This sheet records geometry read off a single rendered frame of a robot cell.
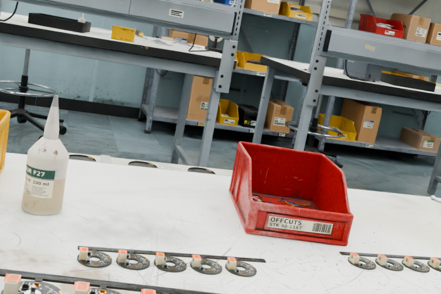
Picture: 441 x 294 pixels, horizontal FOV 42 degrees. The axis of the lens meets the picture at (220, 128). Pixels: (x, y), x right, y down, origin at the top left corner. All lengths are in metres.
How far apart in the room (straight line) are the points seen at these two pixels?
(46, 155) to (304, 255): 0.23
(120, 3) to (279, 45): 2.62
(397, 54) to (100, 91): 2.54
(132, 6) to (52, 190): 2.02
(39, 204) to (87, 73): 4.15
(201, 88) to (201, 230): 3.82
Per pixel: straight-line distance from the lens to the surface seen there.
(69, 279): 0.27
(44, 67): 4.63
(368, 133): 4.93
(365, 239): 0.60
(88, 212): 0.52
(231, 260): 0.45
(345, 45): 2.77
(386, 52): 2.88
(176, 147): 3.25
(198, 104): 4.34
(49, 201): 0.50
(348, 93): 2.89
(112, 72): 4.64
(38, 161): 0.49
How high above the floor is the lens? 0.94
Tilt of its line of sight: 11 degrees down
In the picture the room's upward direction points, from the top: 11 degrees clockwise
